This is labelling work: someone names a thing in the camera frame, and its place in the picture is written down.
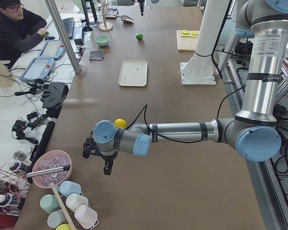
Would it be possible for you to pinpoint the pink bowl of ice cubes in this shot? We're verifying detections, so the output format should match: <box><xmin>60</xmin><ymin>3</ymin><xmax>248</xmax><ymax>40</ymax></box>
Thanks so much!
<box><xmin>32</xmin><ymin>150</ymin><xmax>72</xmax><ymax>188</ymax></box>

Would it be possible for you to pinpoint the cream rectangular tray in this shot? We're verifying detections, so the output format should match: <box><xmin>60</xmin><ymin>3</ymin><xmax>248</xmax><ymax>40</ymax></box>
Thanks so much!
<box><xmin>118</xmin><ymin>60</ymin><xmax>148</xmax><ymax>87</ymax></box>

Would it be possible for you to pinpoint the pale grey-green cup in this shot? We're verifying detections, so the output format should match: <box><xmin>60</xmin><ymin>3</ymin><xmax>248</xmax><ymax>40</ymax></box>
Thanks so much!
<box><xmin>47</xmin><ymin>209</ymin><xmax>68</xmax><ymax>228</ymax></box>

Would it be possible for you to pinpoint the light blue cup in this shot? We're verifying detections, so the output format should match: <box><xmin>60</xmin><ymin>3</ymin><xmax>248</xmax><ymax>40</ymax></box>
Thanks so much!
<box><xmin>59</xmin><ymin>181</ymin><xmax>82</xmax><ymax>197</ymax></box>

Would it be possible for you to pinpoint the yellow cup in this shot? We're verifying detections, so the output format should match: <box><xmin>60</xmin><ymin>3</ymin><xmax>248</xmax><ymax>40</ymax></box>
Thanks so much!
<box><xmin>56</xmin><ymin>223</ymin><xmax>71</xmax><ymax>230</ymax></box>

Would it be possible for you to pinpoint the upper teach pendant tablet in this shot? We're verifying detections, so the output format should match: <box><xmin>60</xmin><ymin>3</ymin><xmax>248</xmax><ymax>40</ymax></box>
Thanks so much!
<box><xmin>38</xmin><ymin>40</ymin><xmax>65</xmax><ymax>60</ymax></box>

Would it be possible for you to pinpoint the green cup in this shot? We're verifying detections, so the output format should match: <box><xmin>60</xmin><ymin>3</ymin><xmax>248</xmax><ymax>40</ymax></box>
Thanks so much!
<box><xmin>40</xmin><ymin>194</ymin><xmax>60</xmax><ymax>214</ymax></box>

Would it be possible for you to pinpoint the white cup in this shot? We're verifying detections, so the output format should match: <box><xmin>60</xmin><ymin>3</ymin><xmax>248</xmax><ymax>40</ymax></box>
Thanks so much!
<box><xmin>65</xmin><ymin>194</ymin><xmax>89</xmax><ymax>212</ymax></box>

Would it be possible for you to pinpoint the silver black-handled scoop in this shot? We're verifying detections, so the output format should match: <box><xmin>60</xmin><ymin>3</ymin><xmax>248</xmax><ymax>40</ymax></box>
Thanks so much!
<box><xmin>26</xmin><ymin>164</ymin><xmax>71</xmax><ymax>178</ymax></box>

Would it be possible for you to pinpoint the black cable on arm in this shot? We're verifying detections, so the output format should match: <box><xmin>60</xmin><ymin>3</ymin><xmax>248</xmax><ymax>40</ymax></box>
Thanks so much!
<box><xmin>127</xmin><ymin>83</ymin><xmax>245</xmax><ymax>144</ymax></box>

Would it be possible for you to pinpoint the white-lidded bottle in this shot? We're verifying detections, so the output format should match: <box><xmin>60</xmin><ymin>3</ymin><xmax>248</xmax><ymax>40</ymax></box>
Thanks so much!
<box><xmin>0</xmin><ymin>193</ymin><xmax>21</xmax><ymax>208</ymax></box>

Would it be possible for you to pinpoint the pink cup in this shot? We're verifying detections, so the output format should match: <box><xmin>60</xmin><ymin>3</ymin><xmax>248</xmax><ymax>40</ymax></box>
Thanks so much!
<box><xmin>74</xmin><ymin>205</ymin><xmax>98</xmax><ymax>229</ymax></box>

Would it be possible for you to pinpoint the mint green bowl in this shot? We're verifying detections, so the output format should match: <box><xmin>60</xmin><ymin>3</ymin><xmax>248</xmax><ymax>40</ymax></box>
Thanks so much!
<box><xmin>95</xmin><ymin>34</ymin><xmax>110</xmax><ymax>47</ymax></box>

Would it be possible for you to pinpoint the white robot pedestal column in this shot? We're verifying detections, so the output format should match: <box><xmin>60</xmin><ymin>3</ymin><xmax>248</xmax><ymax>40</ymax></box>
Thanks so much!
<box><xmin>180</xmin><ymin>0</ymin><xmax>232</xmax><ymax>85</ymax></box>

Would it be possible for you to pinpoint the black keyboard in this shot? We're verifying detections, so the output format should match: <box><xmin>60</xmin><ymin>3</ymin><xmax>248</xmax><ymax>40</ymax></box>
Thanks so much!
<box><xmin>62</xmin><ymin>17</ymin><xmax>74</xmax><ymax>39</ymax></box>

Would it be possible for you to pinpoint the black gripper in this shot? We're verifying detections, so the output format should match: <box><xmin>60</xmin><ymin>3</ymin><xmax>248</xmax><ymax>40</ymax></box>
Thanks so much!
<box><xmin>83</xmin><ymin>138</ymin><xmax>118</xmax><ymax>175</ymax></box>

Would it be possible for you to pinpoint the yellow lemon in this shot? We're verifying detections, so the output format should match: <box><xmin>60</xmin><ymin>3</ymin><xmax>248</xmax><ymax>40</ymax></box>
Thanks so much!
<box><xmin>114</xmin><ymin>118</ymin><xmax>128</xmax><ymax>129</ymax></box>

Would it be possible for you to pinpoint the teach pendant tablet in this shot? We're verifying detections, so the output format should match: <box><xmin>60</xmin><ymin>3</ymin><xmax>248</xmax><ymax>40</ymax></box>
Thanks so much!
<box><xmin>19</xmin><ymin>57</ymin><xmax>55</xmax><ymax>81</ymax></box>
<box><xmin>38</xmin><ymin>40</ymin><xmax>65</xmax><ymax>60</ymax></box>

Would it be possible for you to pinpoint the seated person in black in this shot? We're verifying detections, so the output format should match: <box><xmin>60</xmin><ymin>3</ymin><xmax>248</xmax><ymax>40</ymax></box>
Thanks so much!
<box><xmin>0</xmin><ymin>0</ymin><xmax>48</xmax><ymax>68</ymax></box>

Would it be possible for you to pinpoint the metal scoop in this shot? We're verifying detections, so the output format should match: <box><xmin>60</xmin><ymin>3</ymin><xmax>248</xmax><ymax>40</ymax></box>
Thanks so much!
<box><xmin>115</xmin><ymin>14</ymin><xmax>134</xmax><ymax>24</ymax></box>

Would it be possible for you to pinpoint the grey folded cloth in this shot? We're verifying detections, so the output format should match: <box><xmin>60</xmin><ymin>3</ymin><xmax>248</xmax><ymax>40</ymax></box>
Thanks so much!
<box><xmin>89</xmin><ymin>50</ymin><xmax>104</xmax><ymax>60</ymax></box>

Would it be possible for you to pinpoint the green lime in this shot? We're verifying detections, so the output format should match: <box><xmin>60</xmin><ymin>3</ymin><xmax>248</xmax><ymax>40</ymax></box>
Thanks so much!
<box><xmin>136</xmin><ymin>34</ymin><xmax>144</xmax><ymax>41</ymax></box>

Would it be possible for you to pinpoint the aluminium frame post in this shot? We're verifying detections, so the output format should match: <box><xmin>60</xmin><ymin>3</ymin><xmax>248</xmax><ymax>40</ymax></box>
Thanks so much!
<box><xmin>45</xmin><ymin>0</ymin><xmax>81</xmax><ymax>74</ymax></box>

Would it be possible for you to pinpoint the yellow plastic knife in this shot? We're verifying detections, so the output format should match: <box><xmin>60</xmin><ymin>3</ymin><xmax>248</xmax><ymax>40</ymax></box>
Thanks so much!
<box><xmin>180</xmin><ymin>34</ymin><xmax>198</xmax><ymax>38</ymax></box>

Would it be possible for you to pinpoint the wooden mug tree stand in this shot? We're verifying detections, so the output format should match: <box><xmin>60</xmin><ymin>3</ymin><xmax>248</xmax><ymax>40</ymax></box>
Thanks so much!
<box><xmin>98</xmin><ymin>0</ymin><xmax>113</xmax><ymax>32</ymax></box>

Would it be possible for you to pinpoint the black plastic bracket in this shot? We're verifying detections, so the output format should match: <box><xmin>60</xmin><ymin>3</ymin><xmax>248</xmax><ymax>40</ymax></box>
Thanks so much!
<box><xmin>40</xmin><ymin>82</ymin><xmax>69</xmax><ymax>118</ymax></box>

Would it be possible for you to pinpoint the bamboo cutting board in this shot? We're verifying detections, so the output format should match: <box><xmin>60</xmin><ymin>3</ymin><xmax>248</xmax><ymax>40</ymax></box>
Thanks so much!
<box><xmin>176</xmin><ymin>30</ymin><xmax>199</xmax><ymax>52</ymax></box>

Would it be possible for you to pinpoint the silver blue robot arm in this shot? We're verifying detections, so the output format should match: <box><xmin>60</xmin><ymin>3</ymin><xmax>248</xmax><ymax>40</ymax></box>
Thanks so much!
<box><xmin>83</xmin><ymin>0</ymin><xmax>288</xmax><ymax>175</ymax></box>

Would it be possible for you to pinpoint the lower teach pendant tablet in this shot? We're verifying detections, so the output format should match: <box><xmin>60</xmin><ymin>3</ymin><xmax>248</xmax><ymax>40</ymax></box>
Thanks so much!
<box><xmin>19</xmin><ymin>57</ymin><xmax>55</xmax><ymax>81</ymax></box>

